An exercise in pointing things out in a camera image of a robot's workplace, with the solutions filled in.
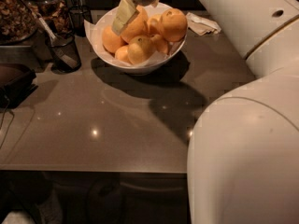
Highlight small front left orange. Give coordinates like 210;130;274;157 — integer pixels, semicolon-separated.
115;45;130;63

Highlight orange front right wedge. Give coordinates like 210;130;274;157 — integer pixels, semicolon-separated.
150;34;169;54

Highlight dark brown tray stack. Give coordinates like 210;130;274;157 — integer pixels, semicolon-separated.
0;63;36;108

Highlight black mesh cup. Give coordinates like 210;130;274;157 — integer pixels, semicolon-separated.
46;33;81;73
69;5;93;37

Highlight right top orange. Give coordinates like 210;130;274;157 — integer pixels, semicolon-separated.
159;8;188;42

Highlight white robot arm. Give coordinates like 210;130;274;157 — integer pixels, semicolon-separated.
187;0;299;224

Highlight black mesh cup front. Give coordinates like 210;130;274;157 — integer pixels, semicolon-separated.
46;33;81;73

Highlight white paper bowl liner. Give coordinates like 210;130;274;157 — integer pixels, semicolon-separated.
84;4;188;74

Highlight white ceramic bowl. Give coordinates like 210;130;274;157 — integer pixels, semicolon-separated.
84;3;186;75

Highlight large glass nut jar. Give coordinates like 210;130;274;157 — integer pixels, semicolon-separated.
0;0;37;45

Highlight large top orange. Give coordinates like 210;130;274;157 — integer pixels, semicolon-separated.
121;6;149;43

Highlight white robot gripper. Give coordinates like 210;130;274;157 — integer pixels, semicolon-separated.
112;0;160;35

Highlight folded paper napkins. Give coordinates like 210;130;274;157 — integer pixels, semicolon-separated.
186;12;221;35

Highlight orange behind right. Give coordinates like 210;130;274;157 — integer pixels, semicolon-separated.
147;14;161;35

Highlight front centre orange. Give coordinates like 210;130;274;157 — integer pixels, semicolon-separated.
128;35;156;65

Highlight plastic scoop spoon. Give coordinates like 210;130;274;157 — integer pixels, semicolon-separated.
36;15;78;70

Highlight black mesh cup rear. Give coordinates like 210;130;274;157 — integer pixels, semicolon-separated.
69;5;93;37

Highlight rear glass snack jar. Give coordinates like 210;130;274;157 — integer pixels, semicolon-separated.
25;0;71;33

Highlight thin black cable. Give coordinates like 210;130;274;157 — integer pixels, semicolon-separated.
0;95;16;150

